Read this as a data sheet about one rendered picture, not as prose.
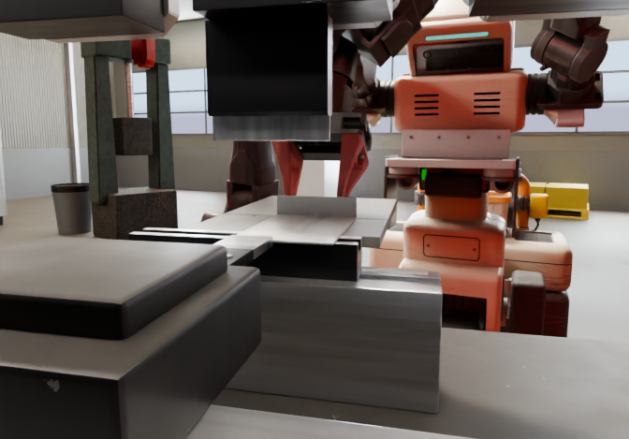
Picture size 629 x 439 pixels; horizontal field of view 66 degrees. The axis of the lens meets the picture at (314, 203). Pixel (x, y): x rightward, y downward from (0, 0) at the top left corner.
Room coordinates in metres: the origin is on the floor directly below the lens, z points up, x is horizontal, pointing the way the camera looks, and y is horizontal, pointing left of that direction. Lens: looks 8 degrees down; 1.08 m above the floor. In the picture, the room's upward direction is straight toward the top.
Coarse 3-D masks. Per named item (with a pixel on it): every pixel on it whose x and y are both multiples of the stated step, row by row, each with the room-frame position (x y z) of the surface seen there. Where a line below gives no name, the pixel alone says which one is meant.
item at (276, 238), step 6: (240, 234) 0.40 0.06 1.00; (246, 234) 0.40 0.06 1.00; (252, 234) 0.40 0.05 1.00; (258, 234) 0.40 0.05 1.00; (264, 234) 0.40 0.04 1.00; (270, 234) 0.40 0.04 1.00; (276, 234) 0.40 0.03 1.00; (276, 240) 0.38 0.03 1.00; (282, 240) 0.38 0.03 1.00; (288, 240) 0.38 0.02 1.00; (294, 240) 0.38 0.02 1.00; (300, 240) 0.38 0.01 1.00; (306, 240) 0.38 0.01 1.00; (312, 240) 0.38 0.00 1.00; (318, 240) 0.38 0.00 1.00; (324, 240) 0.38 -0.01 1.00; (330, 240) 0.38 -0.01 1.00; (336, 240) 0.38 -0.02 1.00
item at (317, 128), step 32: (224, 32) 0.40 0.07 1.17; (256, 32) 0.39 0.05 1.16; (288, 32) 0.39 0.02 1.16; (320, 32) 0.38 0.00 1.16; (224, 64) 0.40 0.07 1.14; (256, 64) 0.39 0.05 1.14; (288, 64) 0.39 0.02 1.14; (320, 64) 0.38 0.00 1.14; (224, 96) 0.40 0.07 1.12; (256, 96) 0.39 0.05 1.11; (288, 96) 0.39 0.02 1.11; (320, 96) 0.38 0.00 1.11; (224, 128) 0.41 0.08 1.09; (256, 128) 0.40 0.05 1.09; (288, 128) 0.40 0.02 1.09; (320, 128) 0.39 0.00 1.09
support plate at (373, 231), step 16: (240, 208) 0.57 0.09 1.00; (256, 208) 0.57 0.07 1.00; (272, 208) 0.57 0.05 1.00; (368, 208) 0.57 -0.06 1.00; (384, 208) 0.57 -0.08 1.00; (208, 224) 0.46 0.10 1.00; (224, 224) 0.46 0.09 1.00; (240, 224) 0.46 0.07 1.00; (256, 224) 0.46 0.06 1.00; (352, 224) 0.46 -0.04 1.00; (368, 224) 0.46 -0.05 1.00; (384, 224) 0.46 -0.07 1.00; (368, 240) 0.40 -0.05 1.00
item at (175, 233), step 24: (144, 240) 0.41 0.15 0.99; (168, 240) 0.41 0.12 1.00; (192, 240) 0.40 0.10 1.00; (216, 240) 0.40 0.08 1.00; (360, 240) 0.39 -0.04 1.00; (264, 264) 0.39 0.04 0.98; (288, 264) 0.38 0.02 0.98; (312, 264) 0.38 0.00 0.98; (336, 264) 0.37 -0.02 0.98; (360, 264) 0.39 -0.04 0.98
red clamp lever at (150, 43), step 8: (136, 40) 0.49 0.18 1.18; (144, 40) 0.49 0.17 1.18; (152, 40) 0.50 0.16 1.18; (136, 48) 0.49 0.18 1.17; (144, 48) 0.49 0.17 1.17; (152, 48) 0.50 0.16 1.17; (136, 56) 0.49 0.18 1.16; (144, 56) 0.49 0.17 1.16; (152, 56) 0.50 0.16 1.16; (136, 64) 0.50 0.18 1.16; (144, 64) 0.49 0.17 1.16; (152, 64) 0.51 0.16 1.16
